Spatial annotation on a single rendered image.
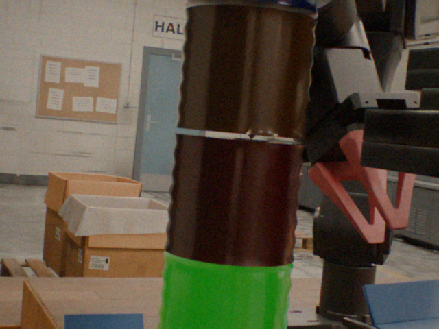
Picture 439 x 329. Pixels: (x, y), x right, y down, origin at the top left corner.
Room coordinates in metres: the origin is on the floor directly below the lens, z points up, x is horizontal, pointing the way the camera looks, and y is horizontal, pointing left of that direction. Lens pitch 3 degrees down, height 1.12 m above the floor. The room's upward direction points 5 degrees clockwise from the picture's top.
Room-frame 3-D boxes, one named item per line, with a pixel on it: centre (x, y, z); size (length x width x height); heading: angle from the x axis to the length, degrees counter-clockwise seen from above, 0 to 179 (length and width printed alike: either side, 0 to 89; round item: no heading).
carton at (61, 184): (4.70, 0.77, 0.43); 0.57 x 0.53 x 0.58; 24
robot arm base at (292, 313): (0.88, -0.16, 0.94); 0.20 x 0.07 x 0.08; 113
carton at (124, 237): (4.14, 0.51, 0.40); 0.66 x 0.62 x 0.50; 21
